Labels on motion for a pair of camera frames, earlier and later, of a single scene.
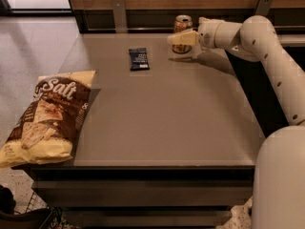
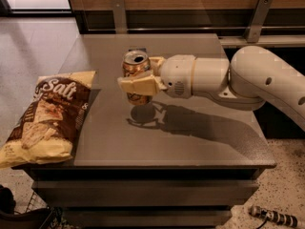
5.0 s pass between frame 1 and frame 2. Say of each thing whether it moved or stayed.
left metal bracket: stayed
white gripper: moved
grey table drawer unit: stayed
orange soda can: moved
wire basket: stayed
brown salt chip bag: stayed
